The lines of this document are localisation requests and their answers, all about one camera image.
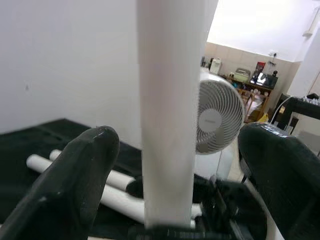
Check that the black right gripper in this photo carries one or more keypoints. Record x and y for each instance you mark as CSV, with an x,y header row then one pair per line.
x,y
225,207

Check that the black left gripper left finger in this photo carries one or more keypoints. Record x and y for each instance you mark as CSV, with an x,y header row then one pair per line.
x,y
62,190

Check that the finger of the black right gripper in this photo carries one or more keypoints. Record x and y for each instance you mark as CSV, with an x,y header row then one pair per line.
x,y
135,186

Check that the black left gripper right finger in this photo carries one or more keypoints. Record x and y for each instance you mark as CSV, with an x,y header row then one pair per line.
x,y
287,180

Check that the yellow plastic bag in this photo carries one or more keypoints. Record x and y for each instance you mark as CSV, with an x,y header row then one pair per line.
x,y
264,118

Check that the brown wooden kitchen shelf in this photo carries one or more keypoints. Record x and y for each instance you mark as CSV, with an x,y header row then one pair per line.
x,y
268,100

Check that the black coffee machine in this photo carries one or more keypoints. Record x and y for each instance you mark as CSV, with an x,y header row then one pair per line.
x,y
265,77

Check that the pale green countertop appliance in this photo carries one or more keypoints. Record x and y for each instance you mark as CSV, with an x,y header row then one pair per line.
x,y
242,75

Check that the white water jug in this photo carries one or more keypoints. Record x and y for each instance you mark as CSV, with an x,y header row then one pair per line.
x,y
215,66

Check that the white pedestal fan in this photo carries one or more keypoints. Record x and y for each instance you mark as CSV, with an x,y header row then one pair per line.
x,y
220,120

